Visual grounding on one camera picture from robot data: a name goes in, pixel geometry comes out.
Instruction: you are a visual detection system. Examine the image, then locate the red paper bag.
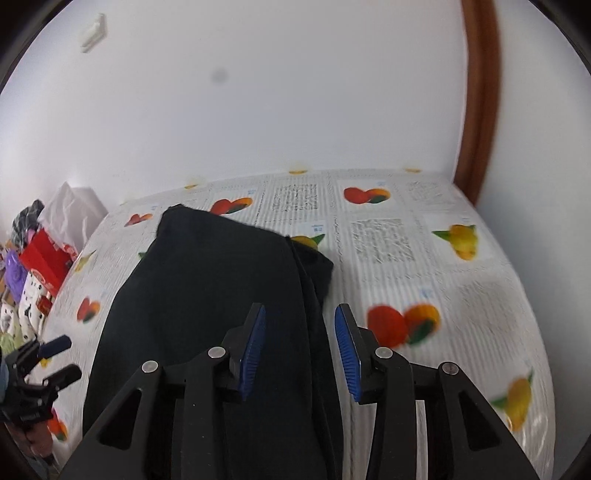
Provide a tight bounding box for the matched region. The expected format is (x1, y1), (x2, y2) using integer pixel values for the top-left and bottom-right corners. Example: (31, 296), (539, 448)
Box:
(18, 228), (79, 298)

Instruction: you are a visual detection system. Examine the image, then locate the brown wooden door frame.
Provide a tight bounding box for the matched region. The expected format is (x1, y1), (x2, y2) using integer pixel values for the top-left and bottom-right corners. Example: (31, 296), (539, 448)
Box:
(455, 0), (504, 204)

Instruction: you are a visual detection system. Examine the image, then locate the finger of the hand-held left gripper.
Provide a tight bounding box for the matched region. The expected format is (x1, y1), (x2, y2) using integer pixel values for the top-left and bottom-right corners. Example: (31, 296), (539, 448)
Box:
(42, 364), (83, 394)
(39, 335), (73, 359)

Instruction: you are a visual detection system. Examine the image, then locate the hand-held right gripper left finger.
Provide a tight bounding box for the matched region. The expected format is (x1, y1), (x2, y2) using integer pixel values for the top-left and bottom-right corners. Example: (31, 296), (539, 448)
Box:
(59, 302), (267, 480)

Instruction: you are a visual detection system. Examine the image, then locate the fruit printed table cover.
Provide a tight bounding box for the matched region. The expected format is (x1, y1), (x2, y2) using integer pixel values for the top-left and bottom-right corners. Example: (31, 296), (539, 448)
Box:
(44, 168), (555, 480)

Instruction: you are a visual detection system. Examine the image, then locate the person's left hand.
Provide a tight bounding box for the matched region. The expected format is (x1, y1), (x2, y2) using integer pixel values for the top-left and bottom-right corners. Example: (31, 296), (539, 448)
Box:
(18, 422), (54, 465)

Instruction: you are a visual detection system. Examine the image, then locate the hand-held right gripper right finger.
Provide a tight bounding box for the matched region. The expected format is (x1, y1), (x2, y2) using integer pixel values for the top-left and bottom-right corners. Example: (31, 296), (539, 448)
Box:
(333, 302), (541, 480)

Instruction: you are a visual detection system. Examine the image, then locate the green cloth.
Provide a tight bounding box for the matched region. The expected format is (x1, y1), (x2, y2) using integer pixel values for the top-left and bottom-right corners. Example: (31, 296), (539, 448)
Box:
(0, 330), (26, 354)

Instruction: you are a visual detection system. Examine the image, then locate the purple bag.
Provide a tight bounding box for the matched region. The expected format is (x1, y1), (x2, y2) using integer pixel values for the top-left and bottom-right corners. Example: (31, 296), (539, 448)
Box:
(0, 247), (28, 301)

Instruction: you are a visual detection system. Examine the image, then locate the grey plaid cloth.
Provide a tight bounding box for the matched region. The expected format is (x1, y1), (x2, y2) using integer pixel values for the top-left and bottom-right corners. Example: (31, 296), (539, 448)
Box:
(10, 199), (44, 247)

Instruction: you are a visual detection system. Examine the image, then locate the white plastic bag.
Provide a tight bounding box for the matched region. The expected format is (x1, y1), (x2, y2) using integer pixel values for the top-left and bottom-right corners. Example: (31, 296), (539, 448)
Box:
(39, 181), (109, 252)

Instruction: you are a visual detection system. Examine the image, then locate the white polka-dot cloth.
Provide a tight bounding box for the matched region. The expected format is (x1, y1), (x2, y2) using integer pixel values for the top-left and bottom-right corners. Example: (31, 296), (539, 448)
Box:
(0, 270), (51, 342)

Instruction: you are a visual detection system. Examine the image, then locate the black shirt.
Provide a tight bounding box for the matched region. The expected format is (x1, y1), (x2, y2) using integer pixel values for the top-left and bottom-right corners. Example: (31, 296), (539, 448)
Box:
(82, 204), (345, 480)

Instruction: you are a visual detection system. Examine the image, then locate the white wall fixture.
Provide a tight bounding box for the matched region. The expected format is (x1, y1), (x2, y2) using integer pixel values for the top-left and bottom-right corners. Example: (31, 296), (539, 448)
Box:
(79, 14), (108, 51)

